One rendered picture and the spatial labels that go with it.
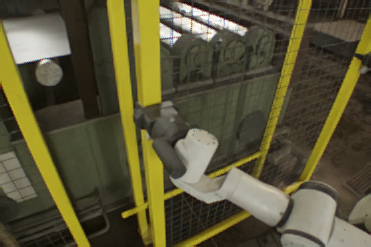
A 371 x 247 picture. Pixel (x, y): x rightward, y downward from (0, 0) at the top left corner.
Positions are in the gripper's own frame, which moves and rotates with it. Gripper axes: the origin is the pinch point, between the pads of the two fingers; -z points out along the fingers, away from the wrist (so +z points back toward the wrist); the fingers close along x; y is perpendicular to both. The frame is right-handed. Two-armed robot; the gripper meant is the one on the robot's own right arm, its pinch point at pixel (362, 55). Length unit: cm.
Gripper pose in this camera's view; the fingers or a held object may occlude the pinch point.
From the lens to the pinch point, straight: 148.6
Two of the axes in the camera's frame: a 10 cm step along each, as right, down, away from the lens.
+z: 4.8, 5.4, -6.9
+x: 8.7, -2.6, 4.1
